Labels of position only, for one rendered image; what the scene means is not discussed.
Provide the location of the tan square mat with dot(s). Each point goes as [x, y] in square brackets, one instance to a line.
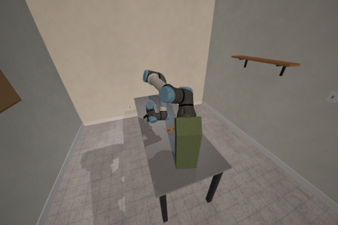
[172, 131]

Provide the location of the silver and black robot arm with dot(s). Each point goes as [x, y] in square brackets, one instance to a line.
[167, 93]

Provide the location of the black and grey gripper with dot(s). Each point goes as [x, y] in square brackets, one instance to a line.
[145, 118]

